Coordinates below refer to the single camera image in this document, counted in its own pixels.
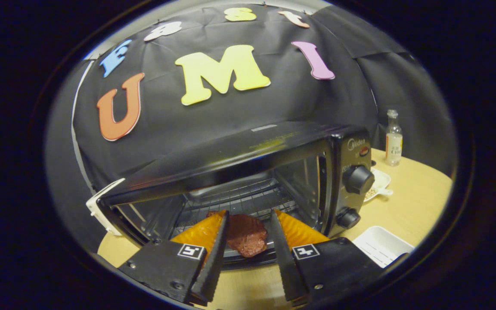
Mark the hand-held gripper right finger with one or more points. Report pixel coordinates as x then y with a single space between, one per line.
284 267

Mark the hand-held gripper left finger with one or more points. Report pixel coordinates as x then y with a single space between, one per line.
213 267

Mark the red raw meat piece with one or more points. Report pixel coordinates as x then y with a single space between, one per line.
246 237

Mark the black toaster oven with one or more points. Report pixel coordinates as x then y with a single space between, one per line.
230 150

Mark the white bread toaster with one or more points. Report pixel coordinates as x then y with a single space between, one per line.
97 211

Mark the white rectangular ribbed tray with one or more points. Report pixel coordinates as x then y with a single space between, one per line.
379 245

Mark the white divided seasoning dish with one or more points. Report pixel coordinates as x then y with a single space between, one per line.
379 181

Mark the clear glass bottle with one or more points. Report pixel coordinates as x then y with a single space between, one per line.
393 146

